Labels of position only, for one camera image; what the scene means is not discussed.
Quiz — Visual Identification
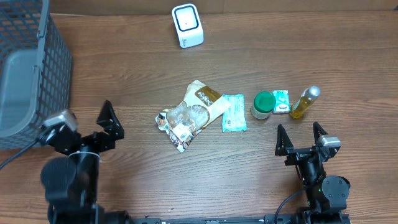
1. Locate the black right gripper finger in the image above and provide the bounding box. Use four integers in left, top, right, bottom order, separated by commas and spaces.
275, 124, 294, 156
313, 122, 326, 146

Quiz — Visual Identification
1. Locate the yellow liquid bottle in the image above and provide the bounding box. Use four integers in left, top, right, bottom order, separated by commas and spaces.
290, 86, 321, 119

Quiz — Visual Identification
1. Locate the small teal tissue pack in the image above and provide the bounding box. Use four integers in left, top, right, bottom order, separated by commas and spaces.
272, 90, 290, 114

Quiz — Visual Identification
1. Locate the green lid jar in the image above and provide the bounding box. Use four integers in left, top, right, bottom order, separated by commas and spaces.
251, 91, 276, 119

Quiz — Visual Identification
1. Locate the teal wet wipes pack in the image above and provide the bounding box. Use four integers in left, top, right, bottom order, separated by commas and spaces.
222, 94, 247, 132

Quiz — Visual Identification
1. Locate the Pantree snack bag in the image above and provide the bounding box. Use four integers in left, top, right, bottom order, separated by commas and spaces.
155, 80, 231, 152

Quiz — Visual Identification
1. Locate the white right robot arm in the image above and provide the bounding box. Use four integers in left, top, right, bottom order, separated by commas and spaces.
274, 122, 351, 223

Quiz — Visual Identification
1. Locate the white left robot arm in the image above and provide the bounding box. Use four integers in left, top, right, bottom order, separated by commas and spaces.
39, 100, 131, 223

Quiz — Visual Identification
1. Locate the white barcode scanner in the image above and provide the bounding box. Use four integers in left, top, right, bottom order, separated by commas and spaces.
171, 3, 204, 49

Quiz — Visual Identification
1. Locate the grey plastic mesh basket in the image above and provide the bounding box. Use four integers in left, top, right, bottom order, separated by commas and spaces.
1, 0, 72, 149

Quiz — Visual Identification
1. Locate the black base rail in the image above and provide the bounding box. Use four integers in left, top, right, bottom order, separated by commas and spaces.
125, 215, 351, 224

